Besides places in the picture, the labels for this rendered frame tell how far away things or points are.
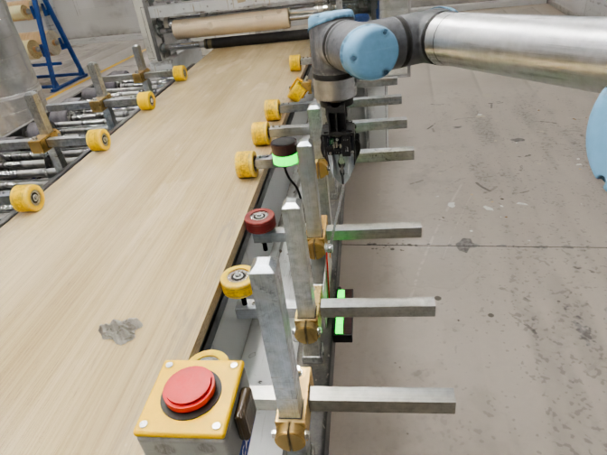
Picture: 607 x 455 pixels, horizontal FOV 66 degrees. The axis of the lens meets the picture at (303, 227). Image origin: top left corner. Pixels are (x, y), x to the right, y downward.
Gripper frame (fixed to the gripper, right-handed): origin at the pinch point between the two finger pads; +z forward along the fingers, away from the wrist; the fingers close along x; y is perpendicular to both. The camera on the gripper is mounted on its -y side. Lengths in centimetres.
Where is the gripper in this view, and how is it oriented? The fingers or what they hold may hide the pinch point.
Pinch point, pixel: (342, 177)
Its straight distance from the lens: 113.2
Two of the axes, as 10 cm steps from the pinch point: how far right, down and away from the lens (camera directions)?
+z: 1.1, 8.4, 5.3
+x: 9.9, -0.4, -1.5
